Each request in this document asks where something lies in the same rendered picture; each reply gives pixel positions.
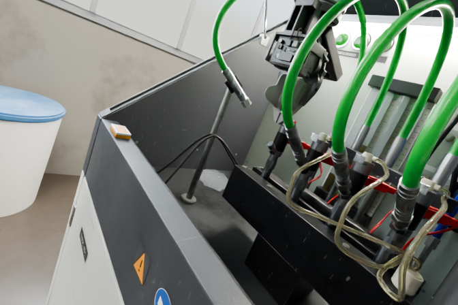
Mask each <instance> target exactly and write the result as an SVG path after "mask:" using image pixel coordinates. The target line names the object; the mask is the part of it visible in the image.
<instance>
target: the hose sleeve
mask: <svg viewBox="0 0 458 305"><path fill-rule="evenodd" d="M222 73H223V75H224V77H225V78H226V80H227V81H228V83H229V84H230V86H231V87H232V89H233V91H234V92H235V94H236V96H237V97H238V98H239V100H240V101H245V100H246V99H247V96H246V94H245V92H244V91H243V89H242V88H241V86H240V85H239V83H238V82H237V80H236V78H235V77H234V75H233V73H232V72H231V70H230V68H229V67H228V68H227V69H226V70H224V71H223V72H222Z"/></svg>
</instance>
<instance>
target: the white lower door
mask: <svg viewBox="0 0 458 305"><path fill-rule="evenodd" d="M69 226H70V229H69V231H68V235H67V239H66V242H65V246H64V249H63V254H62V256H61V260H60V264H59V268H58V271H57V275H56V279H55V283H54V285H53V288H52V293H51V296H50V300H49V303H48V305H125V304H124V301H123V298H122V295H121V291H120V288H119V284H118V282H117V278H116V275H115V271H114V269H113V266H112V262H111V260H110V255H109V253H108V249H107V246H106V243H105V239H104V236H103V233H102V229H101V227H100V222H99V220H98V217H97V213H96V211H95V207H94V204H93V200H92V198H91V194H90V191H89V187H88V184H87V181H86V178H85V177H84V178H83V180H82V185H81V188H80V192H79V195H78V199H77V202H76V204H74V207H73V210H72V214H71V217H70V221H69Z"/></svg>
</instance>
